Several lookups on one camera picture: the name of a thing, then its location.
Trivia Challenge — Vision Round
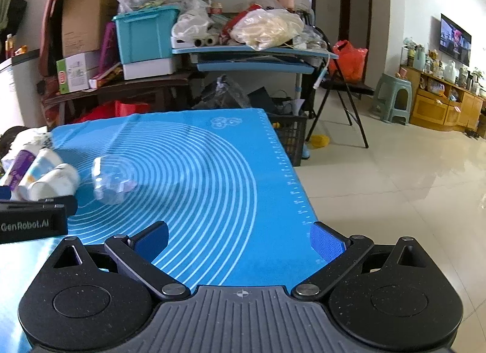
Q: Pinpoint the clear plastic cup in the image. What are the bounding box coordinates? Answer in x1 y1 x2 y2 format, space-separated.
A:
91 154 138 205

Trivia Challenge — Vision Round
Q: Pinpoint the purple white paper cup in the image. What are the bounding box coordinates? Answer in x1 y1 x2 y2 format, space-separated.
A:
3 145 39 192

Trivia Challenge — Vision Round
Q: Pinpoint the blue white paper cup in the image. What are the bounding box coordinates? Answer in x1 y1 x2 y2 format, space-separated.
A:
16 148 63 200

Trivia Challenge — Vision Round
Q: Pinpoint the blue silicone baking mat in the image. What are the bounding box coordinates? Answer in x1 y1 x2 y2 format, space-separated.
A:
52 109 324 288

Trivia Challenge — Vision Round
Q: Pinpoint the yellow object on floor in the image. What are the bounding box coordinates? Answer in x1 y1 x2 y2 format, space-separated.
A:
309 135 330 149

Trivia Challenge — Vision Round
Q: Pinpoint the black plastic crate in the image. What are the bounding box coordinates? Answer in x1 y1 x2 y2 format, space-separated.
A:
267 113 307 167

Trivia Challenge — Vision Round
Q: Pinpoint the green white cardboard box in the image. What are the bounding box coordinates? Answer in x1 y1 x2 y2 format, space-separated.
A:
56 50 101 95

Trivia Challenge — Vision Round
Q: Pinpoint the green plastic stool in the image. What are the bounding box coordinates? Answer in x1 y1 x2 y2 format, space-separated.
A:
370 73 413 125

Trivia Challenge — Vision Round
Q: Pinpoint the black folding chair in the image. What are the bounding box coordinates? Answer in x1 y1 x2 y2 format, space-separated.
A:
305 28 376 150

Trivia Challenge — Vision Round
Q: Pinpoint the dark wooden table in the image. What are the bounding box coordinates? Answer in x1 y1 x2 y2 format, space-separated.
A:
42 72 193 126

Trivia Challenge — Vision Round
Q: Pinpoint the wooden tv cabinet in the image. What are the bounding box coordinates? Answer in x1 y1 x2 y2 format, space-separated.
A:
402 66 485 131

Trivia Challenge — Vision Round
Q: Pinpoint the white storage box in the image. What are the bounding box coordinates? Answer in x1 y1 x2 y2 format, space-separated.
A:
123 57 180 81

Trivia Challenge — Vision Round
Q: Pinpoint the red plastic bag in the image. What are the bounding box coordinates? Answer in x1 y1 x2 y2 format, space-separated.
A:
329 40 368 83

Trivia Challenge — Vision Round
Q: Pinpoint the blue study desk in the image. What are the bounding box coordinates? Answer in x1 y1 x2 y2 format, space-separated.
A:
172 45 339 115

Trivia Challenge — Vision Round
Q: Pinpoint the teal plastic storage bin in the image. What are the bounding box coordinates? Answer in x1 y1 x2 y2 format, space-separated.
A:
113 5 180 65

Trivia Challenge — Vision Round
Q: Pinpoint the large brown cardboard box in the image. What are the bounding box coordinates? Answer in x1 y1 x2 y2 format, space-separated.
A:
62 0 119 57

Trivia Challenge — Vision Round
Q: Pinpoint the yellowish plastic bag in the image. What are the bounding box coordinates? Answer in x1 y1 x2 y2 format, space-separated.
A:
230 9 304 51

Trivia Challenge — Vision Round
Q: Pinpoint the wall mounted television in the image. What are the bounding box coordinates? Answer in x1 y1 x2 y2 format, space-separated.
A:
439 15 471 66

